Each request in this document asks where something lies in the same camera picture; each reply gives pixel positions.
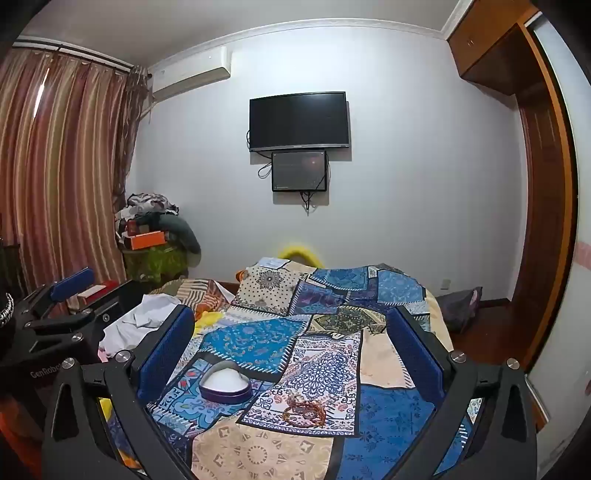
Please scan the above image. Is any dark bag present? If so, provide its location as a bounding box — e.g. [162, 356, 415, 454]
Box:
[435, 286, 484, 334]

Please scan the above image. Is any red and white box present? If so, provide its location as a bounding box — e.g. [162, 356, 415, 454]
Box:
[67, 279, 119, 311]

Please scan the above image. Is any white curtain rail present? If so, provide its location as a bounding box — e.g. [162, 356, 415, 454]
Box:
[13, 39, 134, 71]

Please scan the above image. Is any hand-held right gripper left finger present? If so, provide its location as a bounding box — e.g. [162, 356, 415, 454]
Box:
[44, 305, 197, 480]

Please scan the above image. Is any wooden overhead cabinet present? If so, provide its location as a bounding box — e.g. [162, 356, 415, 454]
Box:
[447, 0, 543, 96]

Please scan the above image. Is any pile of clothes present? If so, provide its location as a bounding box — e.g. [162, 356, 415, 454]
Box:
[115, 193, 202, 256]

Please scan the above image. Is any red bracelet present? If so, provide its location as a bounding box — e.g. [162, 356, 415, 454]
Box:
[288, 392, 328, 416]

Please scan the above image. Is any green patterned cloth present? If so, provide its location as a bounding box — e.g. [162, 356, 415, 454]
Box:
[122, 244, 191, 283]

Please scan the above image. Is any striped brown curtain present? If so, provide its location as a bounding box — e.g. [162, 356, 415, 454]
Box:
[0, 44, 153, 324]

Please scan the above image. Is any yellow cloth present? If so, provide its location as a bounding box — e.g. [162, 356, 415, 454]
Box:
[193, 310, 223, 334]

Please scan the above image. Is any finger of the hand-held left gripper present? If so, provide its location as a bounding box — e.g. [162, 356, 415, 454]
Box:
[21, 279, 155, 344]
[16, 268, 96, 324]

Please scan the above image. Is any white cloth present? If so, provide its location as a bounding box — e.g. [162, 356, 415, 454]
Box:
[99, 294, 184, 357]

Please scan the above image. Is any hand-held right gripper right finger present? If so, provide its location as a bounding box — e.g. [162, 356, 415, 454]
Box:
[387, 305, 539, 480]

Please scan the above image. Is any white air conditioner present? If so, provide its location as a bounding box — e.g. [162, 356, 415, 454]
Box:
[148, 46, 232, 102]

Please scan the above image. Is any small black monitor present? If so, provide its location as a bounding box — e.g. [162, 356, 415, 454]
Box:
[271, 150, 328, 193]

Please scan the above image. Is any large black television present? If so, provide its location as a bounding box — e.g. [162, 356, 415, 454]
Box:
[249, 91, 349, 153]

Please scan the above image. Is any orange box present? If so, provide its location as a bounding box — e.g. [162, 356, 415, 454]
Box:
[129, 232, 168, 250]

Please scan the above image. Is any wooden door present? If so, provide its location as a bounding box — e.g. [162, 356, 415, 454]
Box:
[508, 23, 579, 372]

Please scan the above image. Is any purple heart-shaped box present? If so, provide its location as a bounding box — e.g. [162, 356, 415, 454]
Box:
[199, 361, 253, 404]

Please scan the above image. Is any brown striped cloth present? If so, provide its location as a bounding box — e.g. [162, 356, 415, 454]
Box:
[161, 277, 237, 315]

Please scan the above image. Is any patchwork blanket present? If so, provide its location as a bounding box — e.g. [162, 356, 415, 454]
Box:
[148, 257, 455, 480]

